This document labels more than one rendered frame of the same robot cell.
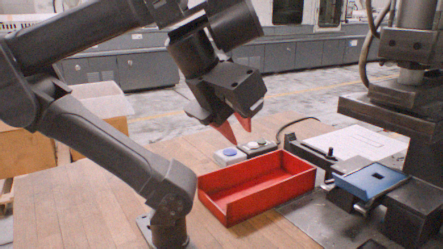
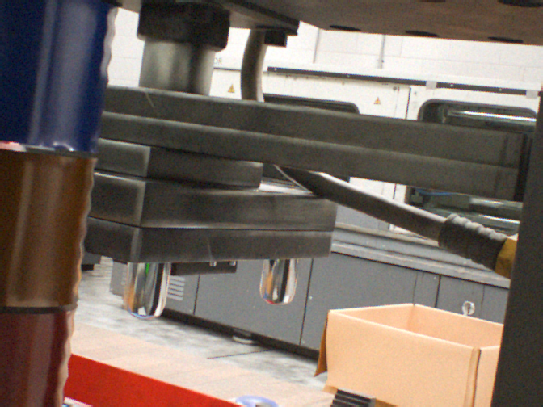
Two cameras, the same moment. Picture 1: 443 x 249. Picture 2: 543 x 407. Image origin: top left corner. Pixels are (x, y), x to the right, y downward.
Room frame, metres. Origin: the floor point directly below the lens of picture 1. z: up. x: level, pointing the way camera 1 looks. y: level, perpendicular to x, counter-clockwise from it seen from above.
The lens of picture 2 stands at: (0.33, -0.82, 1.16)
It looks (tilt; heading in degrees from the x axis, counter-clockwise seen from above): 3 degrees down; 65
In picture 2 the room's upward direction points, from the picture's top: 8 degrees clockwise
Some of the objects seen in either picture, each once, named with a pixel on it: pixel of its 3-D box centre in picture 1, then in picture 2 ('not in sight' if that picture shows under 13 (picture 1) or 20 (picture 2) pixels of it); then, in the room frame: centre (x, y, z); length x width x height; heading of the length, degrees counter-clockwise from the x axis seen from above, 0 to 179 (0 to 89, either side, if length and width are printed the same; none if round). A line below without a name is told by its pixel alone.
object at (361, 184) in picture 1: (370, 175); not in sight; (0.50, -0.28, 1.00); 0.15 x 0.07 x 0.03; 123
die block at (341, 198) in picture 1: (382, 199); not in sight; (0.51, -0.32, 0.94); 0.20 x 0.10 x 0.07; 33
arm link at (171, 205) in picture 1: (171, 196); not in sight; (0.42, 0.09, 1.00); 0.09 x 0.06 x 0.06; 178
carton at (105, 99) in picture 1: (95, 116); not in sight; (2.49, 1.16, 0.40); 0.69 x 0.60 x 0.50; 29
